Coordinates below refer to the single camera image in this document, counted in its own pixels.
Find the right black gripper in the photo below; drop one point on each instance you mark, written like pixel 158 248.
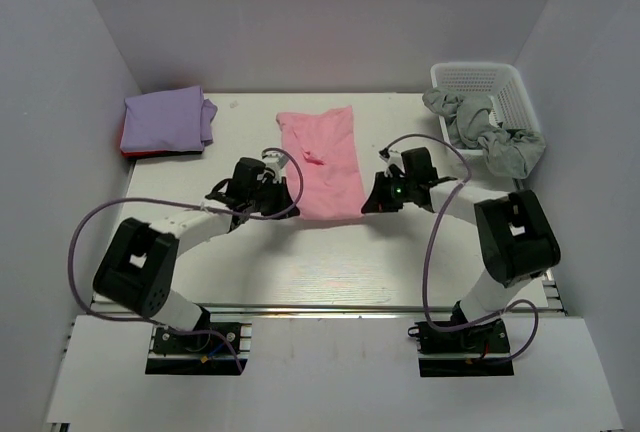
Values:
pixel 382 194

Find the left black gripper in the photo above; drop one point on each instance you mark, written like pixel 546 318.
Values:
pixel 275 197

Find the pink t shirt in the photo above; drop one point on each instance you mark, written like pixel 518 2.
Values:
pixel 325 173

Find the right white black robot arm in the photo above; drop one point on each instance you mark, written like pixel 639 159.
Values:
pixel 516 241

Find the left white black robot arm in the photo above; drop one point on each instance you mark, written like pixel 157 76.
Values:
pixel 138 267

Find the folded purple t shirt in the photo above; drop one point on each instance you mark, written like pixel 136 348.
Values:
pixel 177 120

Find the grey crumpled t shirt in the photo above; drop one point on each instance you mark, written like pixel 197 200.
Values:
pixel 506 152

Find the white plastic basket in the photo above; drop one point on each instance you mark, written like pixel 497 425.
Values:
pixel 512 107

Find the folded red t shirt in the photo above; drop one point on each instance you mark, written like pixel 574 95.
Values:
pixel 135 155

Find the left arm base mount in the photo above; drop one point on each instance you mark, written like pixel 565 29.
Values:
pixel 223 354

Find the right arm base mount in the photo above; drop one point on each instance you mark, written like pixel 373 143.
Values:
pixel 479 351

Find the aluminium table rail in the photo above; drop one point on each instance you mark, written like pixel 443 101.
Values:
pixel 373 263

